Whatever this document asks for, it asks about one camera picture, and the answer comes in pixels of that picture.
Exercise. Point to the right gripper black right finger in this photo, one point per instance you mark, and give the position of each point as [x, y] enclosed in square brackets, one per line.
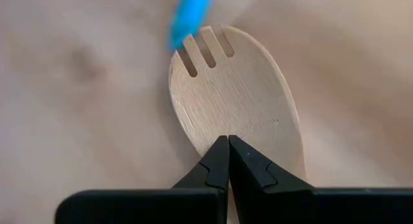
[274, 204]

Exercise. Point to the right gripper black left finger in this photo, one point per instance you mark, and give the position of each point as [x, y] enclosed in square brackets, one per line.
[193, 204]

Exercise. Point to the light blue silicone spatula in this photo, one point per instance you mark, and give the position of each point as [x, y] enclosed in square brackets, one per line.
[190, 17]

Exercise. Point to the wooden spork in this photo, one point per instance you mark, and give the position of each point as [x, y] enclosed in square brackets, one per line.
[232, 98]

